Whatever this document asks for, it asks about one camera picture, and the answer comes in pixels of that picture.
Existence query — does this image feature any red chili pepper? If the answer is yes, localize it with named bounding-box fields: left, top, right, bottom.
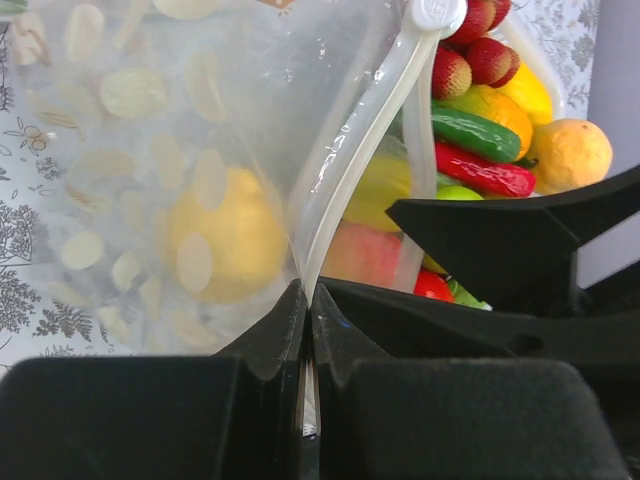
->
left=435, top=141, right=536, bottom=198

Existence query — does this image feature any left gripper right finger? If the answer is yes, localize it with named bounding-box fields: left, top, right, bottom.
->
left=310, top=285, right=630, bottom=479

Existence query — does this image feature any red lychee bunch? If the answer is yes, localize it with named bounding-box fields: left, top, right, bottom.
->
left=431, top=0, right=521, bottom=100

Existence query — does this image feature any pink peach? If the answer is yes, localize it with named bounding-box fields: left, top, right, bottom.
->
left=321, top=222, right=402, bottom=288

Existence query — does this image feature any yellow orange round fruit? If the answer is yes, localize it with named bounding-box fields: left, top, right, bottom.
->
left=525, top=118, right=613, bottom=195

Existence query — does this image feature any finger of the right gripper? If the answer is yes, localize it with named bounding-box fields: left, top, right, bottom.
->
left=320, top=278, right=639, bottom=395
left=387, top=168, right=639, bottom=315

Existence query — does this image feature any white plastic fruit tray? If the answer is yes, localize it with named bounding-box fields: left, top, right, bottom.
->
left=497, top=10, right=567, bottom=120

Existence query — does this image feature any light green chayote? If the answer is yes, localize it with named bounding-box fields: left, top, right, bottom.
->
left=447, top=278, right=492, bottom=311

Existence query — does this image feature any green apple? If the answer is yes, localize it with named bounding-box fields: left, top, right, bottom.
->
left=436, top=185, right=483, bottom=201

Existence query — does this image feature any red yellow apple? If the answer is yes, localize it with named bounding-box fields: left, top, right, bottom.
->
left=413, top=269, right=455, bottom=303

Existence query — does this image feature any clear dotted zip bag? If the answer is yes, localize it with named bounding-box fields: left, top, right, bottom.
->
left=9, top=0, right=469, bottom=436

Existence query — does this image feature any yellow lemon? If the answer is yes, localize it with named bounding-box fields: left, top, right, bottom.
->
left=168, top=167, right=289, bottom=304

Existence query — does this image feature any yellow star fruit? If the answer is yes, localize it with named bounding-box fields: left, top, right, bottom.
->
left=343, top=154, right=411, bottom=233

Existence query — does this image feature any green cucumber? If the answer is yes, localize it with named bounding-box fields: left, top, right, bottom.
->
left=431, top=107, right=521, bottom=163

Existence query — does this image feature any yellow bell pepper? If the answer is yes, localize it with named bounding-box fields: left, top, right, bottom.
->
left=499, top=63, right=553, bottom=127

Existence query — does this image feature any orange mango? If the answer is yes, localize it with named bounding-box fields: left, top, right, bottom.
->
left=437, top=85, right=533, bottom=160

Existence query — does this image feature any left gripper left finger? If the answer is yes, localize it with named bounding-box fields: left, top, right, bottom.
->
left=1, top=282, right=307, bottom=479

